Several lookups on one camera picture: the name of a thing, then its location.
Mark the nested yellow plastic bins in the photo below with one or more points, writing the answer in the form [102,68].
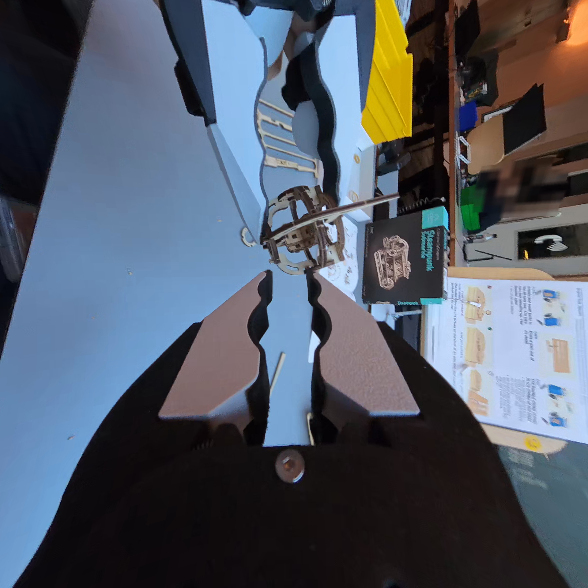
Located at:
[388,73]

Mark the person's left hand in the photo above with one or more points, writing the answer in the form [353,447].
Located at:
[279,64]

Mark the round wooden model assembly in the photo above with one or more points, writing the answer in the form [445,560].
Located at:
[294,236]

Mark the wooden parts fret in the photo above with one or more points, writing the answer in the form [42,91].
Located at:
[285,160]

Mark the white stand base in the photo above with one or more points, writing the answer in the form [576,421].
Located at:
[390,317]

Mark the white parts diagram sheet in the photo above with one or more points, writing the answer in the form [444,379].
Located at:
[344,275]

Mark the green plastic bin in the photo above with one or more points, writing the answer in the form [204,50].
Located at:
[473,206]

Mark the thin wooden stick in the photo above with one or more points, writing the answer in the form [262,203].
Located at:
[277,374]

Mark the black model kit box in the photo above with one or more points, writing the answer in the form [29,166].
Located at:
[413,275]

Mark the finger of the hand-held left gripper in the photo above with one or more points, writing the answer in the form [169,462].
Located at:
[349,69]
[229,92]

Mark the open instruction manual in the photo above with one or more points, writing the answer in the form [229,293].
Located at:
[510,353]

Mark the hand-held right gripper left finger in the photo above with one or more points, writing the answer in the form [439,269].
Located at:
[220,367]

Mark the white box lid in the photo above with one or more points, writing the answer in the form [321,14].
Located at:
[363,183]

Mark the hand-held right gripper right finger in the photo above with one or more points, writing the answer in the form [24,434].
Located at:
[367,367]

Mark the small black device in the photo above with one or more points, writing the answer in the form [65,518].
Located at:
[390,158]

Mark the blue plastic bin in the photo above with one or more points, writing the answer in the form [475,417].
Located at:
[467,115]

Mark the tan cardboard box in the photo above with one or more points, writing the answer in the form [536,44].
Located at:
[487,144]

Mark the black computer monitor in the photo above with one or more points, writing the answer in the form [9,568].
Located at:
[523,119]
[466,27]

